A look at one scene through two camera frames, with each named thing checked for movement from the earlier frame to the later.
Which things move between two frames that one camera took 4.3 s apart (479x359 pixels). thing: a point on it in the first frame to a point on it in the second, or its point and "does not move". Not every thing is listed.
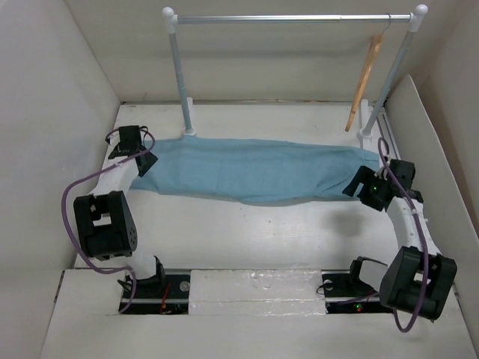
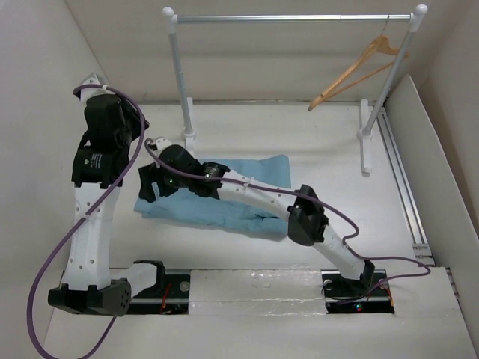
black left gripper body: [150, 161] to [133, 124]
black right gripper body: [371, 188] to [168, 184]
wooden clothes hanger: [368, 67] to [381, 44]
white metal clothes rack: [368, 120] does not move
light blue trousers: [251, 171] to [187, 206]
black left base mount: [168, 297] does not move
